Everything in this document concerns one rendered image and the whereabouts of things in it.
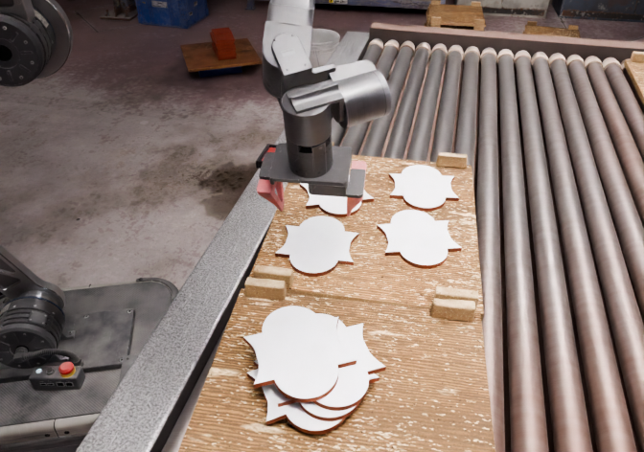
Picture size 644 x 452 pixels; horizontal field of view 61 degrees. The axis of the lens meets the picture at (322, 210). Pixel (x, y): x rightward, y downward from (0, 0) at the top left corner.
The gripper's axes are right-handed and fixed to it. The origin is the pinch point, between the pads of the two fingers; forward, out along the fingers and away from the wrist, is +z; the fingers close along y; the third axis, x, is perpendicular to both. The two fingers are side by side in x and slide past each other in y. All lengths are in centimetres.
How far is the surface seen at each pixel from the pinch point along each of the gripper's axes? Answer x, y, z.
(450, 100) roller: 63, 24, 31
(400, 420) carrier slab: -27.3, 13.5, 4.8
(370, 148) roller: 36.1, 5.8, 23.5
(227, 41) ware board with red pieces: 262, -105, 154
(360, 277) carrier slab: -4.3, 7.1, 11.0
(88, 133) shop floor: 165, -164, 152
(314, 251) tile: -0.2, -0.6, 11.1
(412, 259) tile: -0.2, 14.8, 11.3
